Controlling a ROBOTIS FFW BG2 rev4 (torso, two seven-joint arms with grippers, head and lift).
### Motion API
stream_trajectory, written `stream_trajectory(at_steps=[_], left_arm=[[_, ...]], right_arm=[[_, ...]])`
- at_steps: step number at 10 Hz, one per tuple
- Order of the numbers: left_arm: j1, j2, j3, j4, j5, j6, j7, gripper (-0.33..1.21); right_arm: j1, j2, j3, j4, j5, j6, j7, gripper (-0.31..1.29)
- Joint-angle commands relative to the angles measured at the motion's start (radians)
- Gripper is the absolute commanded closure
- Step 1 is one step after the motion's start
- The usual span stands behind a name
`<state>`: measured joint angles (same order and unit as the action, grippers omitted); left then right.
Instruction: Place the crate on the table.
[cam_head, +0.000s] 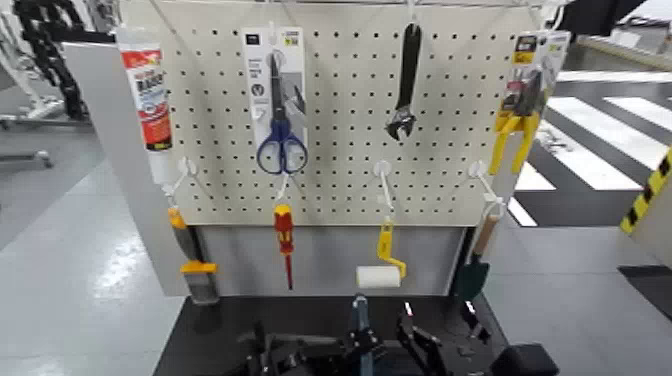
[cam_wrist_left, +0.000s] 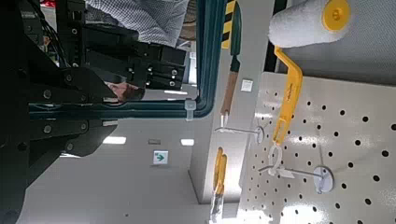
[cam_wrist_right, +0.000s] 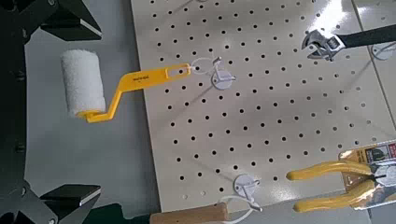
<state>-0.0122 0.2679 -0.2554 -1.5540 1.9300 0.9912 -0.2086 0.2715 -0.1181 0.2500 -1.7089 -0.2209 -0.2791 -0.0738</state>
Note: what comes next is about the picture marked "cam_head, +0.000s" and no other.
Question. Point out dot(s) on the blue scissors on packaging card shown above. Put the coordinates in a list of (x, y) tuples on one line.
[(281, 131)]

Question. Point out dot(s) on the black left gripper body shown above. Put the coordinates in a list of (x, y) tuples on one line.
[(299, 357)]

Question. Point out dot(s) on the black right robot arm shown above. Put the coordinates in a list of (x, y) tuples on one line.
[(525, 362)]

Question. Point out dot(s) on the white perforated pegboard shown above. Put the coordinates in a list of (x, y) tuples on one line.
[(341, 131)]

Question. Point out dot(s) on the black adjustable wrench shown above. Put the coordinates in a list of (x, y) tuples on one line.
[(409, 68)]

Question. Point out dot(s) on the white red sealant tube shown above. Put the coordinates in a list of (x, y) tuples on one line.
[(149, 94)]

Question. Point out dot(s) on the white metal frame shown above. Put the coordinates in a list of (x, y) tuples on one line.
[(36, 107)]

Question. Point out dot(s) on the grey display stand panel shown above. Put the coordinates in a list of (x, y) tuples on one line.
[(325, 252)]

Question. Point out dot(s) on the red yellow screwdriver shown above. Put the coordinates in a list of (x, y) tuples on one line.
[(283, 226)]

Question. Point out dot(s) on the grey chair base leg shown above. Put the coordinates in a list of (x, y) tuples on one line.
[(42, 156)]

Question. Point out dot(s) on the white pegboard hook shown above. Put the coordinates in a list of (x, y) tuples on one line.
[(382, 168), (478, 169), (186, 167), (272, 34), (283, 186), (412, 10)]

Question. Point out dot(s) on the yellow pliers in packaging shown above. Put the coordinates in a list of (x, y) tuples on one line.
[(527, 100)]

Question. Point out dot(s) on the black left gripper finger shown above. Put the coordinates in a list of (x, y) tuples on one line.
[(422, 344), (367, 346)]

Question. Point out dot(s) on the yellow black striped barrier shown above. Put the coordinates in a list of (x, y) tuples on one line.
[(648, 194)]

